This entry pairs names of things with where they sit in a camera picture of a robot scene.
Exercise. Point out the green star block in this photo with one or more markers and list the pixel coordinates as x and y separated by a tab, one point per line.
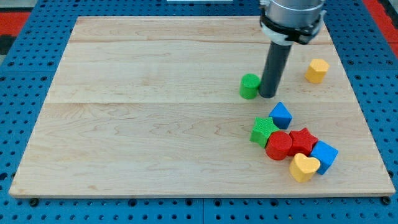
262	130

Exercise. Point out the blue triangle block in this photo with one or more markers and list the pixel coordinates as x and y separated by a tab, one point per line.
281	116

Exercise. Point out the red star block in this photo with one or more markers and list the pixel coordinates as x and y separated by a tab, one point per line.
302	142

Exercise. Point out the green cylinder block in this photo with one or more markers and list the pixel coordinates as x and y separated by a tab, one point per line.
249	86

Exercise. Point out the light wooden board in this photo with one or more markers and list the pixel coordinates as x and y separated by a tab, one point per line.
149	107

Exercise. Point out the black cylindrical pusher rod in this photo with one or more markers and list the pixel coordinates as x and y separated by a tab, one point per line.
274	67

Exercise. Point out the red cylinder block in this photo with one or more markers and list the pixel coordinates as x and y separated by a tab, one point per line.
278	145

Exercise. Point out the yellow heart block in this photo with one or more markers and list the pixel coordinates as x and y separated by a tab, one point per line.
303	168

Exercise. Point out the yellow hexagon block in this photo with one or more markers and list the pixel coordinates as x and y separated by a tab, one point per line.
317	70

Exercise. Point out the blue cube block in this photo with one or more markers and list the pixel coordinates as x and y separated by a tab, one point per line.
326	154

